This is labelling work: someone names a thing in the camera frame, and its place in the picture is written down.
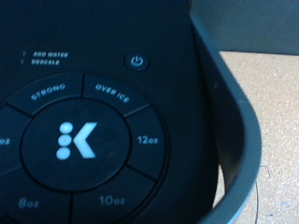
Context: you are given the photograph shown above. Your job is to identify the thin black wire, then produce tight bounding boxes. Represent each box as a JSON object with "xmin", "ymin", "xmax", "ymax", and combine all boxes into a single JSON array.
[{"xmin": 253, "ymin": 165, "xmax": 270, "ymax": 224}]

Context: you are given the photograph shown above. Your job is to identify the black Keurig coffee machine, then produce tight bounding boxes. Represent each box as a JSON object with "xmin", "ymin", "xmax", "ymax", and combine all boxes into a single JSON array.
[{"xmin": 0, "ymin": 0, "xmax": 263, "ymax": 224}]

